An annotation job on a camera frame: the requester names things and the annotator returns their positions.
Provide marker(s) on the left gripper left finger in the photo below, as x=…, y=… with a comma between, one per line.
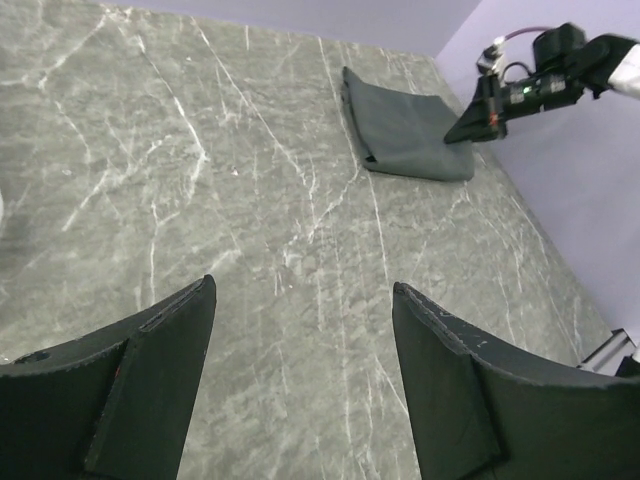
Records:
x=113, y=404

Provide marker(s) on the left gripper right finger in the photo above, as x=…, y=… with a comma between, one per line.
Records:
x=482, y=408

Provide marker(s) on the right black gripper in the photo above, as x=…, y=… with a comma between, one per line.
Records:
x=486, y=117

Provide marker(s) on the dark grey t shirt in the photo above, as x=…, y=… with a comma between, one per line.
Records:
x=399, y=133

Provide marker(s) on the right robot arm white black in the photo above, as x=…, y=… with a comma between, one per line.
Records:
x=567, y=64

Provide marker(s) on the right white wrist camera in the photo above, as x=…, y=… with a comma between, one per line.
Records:
x=492, y=60

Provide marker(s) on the aluminium frame rail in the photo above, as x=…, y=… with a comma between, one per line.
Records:
x=615, y=357

